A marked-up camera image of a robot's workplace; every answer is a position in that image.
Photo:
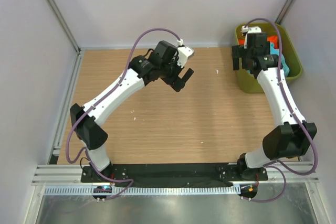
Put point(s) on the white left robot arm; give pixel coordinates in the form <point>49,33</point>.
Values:
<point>164,62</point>

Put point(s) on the blue t shirt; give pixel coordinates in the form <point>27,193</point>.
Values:
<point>275,51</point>

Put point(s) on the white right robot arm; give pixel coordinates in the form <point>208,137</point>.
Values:
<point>292,134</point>

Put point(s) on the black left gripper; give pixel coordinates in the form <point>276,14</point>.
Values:
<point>177,84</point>

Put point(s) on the slotted grey cable duct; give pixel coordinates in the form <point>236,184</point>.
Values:
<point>133,191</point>

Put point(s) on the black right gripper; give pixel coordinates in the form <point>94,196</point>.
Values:
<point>235,54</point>

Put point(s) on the olive green plastic tub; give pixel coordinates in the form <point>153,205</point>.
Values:
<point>246,81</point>

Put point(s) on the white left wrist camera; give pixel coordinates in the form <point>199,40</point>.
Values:
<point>184,53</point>

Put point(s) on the aluminium front frame rail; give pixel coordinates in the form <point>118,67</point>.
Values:
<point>71,174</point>

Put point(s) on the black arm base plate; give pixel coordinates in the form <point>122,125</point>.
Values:
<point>170,175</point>

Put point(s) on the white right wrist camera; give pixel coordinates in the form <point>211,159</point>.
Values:
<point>245,30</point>

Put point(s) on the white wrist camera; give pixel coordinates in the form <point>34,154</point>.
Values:
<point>245,30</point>
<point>184,53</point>

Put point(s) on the aluminium left frame post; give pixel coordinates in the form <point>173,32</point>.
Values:
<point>59,17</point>

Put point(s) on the orange folded t shirt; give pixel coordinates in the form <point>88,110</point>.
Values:
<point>271,39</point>

